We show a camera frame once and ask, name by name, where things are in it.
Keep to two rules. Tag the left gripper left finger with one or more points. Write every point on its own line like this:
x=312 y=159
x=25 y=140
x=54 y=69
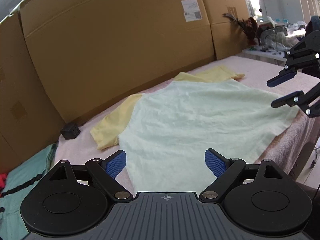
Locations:
x=104 y=173

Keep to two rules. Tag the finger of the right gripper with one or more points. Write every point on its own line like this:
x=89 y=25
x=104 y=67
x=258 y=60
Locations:
x=291 y=100
x=283 y=76

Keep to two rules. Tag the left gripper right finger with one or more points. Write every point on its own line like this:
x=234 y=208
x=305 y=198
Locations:
x=227 y=172

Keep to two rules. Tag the pale green yellow t-shirt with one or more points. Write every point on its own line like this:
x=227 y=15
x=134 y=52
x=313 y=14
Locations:
x=165 y=133

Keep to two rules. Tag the cluttered white side table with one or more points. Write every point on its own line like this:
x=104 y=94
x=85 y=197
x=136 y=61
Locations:
x=274 y=39

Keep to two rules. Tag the pink terry towel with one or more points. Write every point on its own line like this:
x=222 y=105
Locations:
x=284 y=149

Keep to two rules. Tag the black power adapter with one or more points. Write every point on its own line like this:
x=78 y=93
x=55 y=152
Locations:
x=70 y=131

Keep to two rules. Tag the dark red potted plant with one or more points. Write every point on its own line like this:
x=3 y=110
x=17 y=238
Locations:
x=249 y=27

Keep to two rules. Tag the teal folded garment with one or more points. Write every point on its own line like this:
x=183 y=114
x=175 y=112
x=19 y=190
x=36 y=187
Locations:
x=20 y=181

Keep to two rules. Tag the white shipping label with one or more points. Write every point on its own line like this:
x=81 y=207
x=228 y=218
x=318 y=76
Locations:
x=191 y=10

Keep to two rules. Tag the large cardboard box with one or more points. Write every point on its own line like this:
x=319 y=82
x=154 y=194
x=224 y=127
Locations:
x=67 y=60

